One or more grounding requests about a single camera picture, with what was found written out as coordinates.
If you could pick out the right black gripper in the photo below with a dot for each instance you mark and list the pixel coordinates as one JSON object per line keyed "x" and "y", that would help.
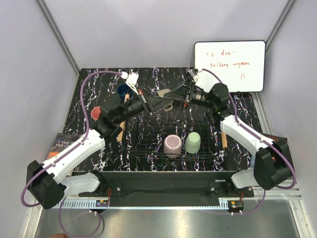
{"x": 184, "y": 93}

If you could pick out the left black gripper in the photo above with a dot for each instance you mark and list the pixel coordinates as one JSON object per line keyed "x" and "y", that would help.
{"x": 152, "y": 104}

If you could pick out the beige mug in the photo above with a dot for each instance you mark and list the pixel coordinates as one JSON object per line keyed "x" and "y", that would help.
{"x": 169, "y": 105}

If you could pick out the dark blue mug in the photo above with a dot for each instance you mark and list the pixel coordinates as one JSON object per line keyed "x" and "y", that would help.
{"x": 124, "y": 89}

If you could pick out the lilac mug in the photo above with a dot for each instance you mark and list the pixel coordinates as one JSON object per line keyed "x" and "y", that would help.
{"x": 172, "y": 146}

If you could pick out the pink cup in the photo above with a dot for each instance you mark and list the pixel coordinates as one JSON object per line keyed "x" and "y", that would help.
{"x": 95, "y": 113}

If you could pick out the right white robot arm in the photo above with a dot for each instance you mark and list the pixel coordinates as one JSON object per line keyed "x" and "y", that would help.
{"x": 272, "y": 159}

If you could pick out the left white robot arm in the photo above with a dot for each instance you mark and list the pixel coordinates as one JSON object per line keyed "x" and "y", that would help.
{"x": 50, "y": 182}

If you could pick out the light green cup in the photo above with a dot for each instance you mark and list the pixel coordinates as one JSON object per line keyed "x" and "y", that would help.
{"x": 192, "y": 143}

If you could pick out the white whiteboard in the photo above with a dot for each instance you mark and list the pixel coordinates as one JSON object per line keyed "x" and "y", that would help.
{"x": 237, "y": 64}

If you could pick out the books at right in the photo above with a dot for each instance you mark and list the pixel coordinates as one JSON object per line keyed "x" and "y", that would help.
{"x": 273, "y": 137}

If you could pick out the Tale of Two Cities book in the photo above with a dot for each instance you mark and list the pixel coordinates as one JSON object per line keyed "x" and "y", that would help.
{"x": 61, "y": 142}

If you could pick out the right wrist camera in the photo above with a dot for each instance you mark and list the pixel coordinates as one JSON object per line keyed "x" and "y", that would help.
{"x": 194, "y": 73}

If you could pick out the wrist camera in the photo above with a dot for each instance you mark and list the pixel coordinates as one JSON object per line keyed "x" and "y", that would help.
{"x": 194, "y": 73}
{"x": 130, "y": 79}

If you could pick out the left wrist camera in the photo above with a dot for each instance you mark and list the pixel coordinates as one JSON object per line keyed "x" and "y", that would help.
{"x": 130, "y": 79}

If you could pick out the black wire dish rack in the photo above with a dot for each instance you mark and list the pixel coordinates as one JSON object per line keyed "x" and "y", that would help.
{"x": 162, "y": 137}

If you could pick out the left wooden rack handle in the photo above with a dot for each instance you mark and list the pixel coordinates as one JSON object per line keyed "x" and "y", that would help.
{"x": 122, "y": 125}

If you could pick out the wooden rack handle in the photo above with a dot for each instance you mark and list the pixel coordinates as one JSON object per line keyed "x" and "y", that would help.
{"x": 122, "y": 125}
{"x": 224, "y": 140}

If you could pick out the right wooden rack handle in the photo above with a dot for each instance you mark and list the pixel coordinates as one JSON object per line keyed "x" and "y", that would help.
{"x": 224, "y": 140}

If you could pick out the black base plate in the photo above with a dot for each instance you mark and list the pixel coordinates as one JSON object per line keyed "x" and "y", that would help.
{"x": 171, "y": 189}

